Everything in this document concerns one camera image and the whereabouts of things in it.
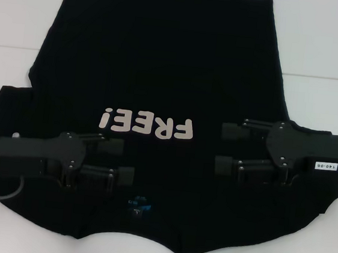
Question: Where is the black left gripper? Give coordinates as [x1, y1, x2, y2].
[0, 122, 140, 196]

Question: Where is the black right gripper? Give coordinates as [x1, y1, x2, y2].
[212, 114, 338, 192]

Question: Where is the black shirt with FREE print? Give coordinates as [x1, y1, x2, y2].
[0, 0, 338, 253]

